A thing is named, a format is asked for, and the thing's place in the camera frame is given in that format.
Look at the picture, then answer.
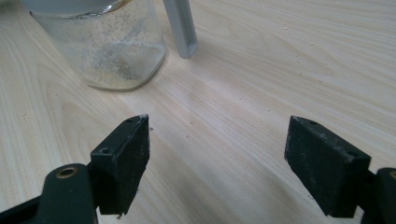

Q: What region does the clear jar with white lid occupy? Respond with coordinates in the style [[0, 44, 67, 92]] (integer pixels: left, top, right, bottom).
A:
[[19, 0, 199, 92]]

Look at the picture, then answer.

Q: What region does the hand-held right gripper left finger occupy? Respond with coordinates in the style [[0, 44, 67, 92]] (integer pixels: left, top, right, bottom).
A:
[[90, 113, 151, 217]]

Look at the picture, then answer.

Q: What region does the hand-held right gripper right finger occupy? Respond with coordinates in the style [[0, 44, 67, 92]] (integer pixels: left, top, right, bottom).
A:
[[283, 115, 373, 218]]

